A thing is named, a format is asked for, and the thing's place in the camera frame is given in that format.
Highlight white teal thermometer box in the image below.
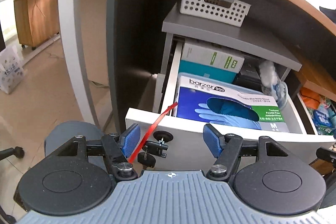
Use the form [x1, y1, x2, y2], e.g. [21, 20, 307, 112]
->
[179, 39, 245, 84]

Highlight white printed shopping bag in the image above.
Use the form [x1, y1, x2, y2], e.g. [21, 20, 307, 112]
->
[0, 46, 25, 94]

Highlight blue wet wipes pack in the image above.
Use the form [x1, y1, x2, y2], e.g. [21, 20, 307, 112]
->
[313, 104, 335, 135]

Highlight orange snack packet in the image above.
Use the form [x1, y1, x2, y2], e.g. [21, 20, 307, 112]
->
[299, 87, 322, 110]

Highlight white perforated plastic basket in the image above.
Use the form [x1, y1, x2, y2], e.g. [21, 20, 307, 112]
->
[179, 0, 251, 27]

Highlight wooden rolling cabinet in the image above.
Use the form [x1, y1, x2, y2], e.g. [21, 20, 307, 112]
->
[14, 0, 60, 49]

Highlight red ribbon strap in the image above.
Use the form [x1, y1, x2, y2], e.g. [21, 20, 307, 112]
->
[127, 101, 179, 164]

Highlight light blue plastic case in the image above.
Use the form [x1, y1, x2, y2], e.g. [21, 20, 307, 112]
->
[178, 73, 234, 89]

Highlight white cotton in bag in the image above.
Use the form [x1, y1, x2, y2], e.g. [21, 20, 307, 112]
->
[259, 60, 289, 110]

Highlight grey white drawer cabinet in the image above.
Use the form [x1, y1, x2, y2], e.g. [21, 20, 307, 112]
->
[125, 5, 335, 171]

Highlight blue nitrile glove box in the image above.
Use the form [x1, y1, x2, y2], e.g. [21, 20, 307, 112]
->
[173, 77, 289, 132]

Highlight small black box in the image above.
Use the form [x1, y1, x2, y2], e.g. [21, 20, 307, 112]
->
[233, 56, 262, 91]

